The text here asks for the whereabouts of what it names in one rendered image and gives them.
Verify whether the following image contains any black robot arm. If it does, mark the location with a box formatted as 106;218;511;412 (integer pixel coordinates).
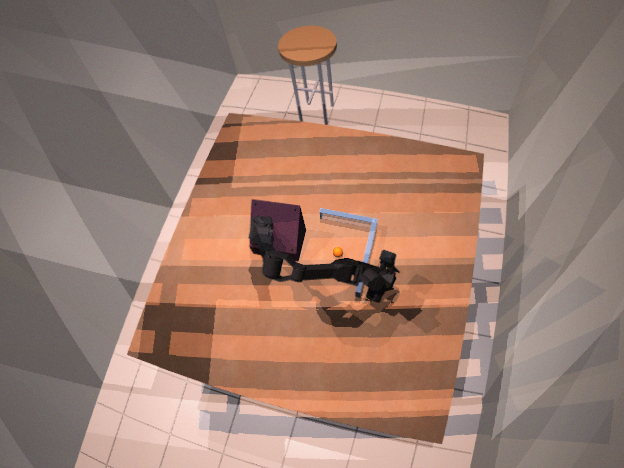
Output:
249;216;396;291

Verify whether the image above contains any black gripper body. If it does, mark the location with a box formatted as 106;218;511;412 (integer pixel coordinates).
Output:
366;250;397;303

